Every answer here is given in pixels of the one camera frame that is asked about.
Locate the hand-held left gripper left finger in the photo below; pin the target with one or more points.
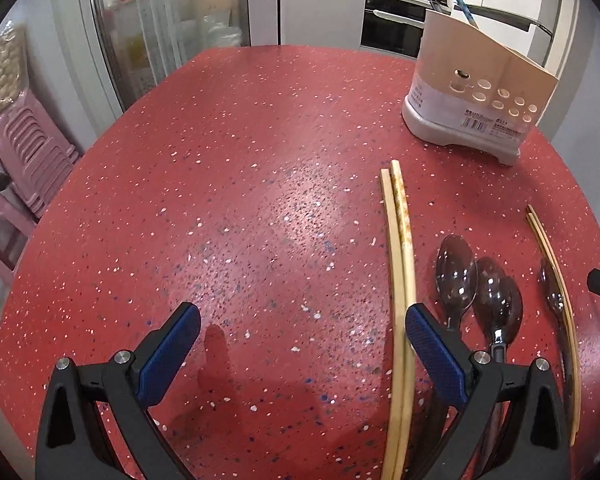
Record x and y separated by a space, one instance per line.
172 345

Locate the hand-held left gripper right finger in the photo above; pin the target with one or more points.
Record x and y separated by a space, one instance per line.
436 357

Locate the beige utensil holder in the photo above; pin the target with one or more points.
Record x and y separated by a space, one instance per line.
445 60

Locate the pink plastic stool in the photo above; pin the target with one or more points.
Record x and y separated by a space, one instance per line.
2 235

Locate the stack of pink stools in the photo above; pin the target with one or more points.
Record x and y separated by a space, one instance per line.
30 145

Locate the glass door cabinet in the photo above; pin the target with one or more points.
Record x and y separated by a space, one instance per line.
145 30

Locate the bag of round snacks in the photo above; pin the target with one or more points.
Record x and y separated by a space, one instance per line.
2 75

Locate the black built-in oven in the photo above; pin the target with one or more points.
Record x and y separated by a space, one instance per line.
390 25

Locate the grey kitchen cabinets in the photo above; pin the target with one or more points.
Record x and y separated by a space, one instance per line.
320 15

